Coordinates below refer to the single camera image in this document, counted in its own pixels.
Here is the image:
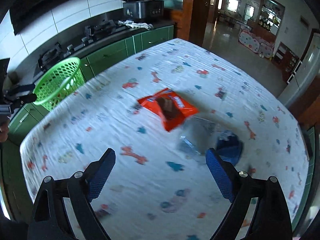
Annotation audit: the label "orange snack wrapper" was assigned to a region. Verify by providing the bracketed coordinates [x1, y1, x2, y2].
[138, 88, 199, 132]

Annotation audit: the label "dark wooden shelf unit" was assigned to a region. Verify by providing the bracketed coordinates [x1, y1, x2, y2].
[272, 42, 299, 82]

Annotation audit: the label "white refrigerator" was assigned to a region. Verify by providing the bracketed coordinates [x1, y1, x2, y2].
[278, 29, 319, 109]

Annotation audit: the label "person's left hand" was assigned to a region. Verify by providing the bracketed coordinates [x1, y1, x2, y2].
[0, 122, 9, 143]

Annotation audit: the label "wooden glass door cabinet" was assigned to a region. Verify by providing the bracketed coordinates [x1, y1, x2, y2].
[163, 0, 210, 46]

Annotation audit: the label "cartoon print white tablecloth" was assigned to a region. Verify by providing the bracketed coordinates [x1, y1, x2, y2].
[20, 39, 309, 239]

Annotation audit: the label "silver blue beer can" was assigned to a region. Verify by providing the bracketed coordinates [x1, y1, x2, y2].
[177, 116, 244, 166]

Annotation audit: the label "black rice cooker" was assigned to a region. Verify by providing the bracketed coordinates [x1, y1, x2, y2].
[121, 0, 164, 20]

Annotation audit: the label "green plastic mesh basket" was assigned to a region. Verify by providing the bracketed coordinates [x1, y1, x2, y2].
[33, 57, 85, 111]

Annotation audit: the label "polka dot play fence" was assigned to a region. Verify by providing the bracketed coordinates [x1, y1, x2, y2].
[238, 30, 274, 59]

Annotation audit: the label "white cloth on counter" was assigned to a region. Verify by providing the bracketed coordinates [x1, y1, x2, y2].
[117, 20, 154, 30]

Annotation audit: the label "black gas stove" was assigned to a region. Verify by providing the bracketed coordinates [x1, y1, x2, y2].
[31, 14, 129, 78]

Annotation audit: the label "green kitchen cabinets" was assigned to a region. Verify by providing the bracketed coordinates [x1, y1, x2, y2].
[1, 22, 175, 221]

